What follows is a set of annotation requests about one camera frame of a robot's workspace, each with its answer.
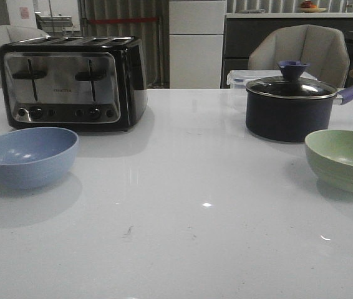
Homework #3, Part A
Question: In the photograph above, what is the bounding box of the blue bowl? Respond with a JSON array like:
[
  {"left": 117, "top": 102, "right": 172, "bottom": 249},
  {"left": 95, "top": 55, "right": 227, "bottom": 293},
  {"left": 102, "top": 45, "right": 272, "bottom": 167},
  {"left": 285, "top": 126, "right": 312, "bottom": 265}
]
[{"left": 0, "top": 127, "right": 79, "bottom": 189}]

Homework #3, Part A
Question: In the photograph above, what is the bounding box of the green bowl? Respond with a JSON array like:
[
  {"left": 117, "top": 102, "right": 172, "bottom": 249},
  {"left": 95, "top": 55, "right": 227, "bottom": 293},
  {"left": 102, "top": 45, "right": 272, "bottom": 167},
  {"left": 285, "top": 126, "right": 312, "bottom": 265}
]
[{"left": 304, "top": 130, "right": 353, "bottom": 192}]

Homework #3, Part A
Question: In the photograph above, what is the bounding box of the clear plastic food container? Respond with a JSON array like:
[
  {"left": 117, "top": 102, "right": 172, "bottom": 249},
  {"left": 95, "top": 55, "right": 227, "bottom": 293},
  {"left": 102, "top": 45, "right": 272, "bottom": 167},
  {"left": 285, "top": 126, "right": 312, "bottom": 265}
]
[{"left": 227, "top": 69, "right": 316, "bottom": 110}]

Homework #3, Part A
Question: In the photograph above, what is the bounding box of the dark blue saucepan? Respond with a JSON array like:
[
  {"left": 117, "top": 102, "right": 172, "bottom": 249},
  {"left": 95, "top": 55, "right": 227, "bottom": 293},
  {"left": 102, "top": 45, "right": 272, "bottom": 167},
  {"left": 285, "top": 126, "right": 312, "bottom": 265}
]
[{"left": 246, "top": 86, "right": 353, "bottom": 143}]

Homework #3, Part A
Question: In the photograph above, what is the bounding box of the black and silver toaster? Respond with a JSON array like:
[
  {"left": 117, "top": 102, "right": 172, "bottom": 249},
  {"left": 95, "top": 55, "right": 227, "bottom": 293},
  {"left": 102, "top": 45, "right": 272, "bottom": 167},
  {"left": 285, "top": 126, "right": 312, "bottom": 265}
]
[{"left": 0, "top": 36, "right": 147, "bottom": 131}]

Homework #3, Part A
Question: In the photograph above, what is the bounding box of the white refrigerator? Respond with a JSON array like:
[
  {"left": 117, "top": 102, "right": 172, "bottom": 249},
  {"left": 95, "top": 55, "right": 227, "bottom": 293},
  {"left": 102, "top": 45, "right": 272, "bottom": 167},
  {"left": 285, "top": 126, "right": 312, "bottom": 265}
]
[{"left": 169, "top": 1, "right": 227, "bottom": 89}]

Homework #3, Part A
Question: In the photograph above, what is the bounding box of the glass lid with blue knob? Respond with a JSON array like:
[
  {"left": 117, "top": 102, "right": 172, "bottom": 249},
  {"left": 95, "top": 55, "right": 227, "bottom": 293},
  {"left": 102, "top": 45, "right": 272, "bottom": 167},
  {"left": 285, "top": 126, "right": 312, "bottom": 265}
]
[{"left": 246, "top": 60, "right": 337, "bottom": 100}]

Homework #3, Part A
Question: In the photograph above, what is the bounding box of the beige chair right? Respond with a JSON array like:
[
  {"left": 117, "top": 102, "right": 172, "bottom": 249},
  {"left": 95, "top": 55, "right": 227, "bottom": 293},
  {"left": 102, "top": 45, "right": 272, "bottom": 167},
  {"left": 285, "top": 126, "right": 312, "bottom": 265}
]
[{"left": 248, "top": 24, "right": 350, "bottom": 88}]

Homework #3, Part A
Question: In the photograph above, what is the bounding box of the fruit bowl on counter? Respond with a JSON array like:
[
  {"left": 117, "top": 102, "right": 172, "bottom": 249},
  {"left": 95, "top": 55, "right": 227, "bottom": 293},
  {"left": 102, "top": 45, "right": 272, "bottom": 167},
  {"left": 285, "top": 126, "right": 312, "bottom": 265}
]
[{"left": 298, "top": 1, "right": 327, "bottom": 13}]

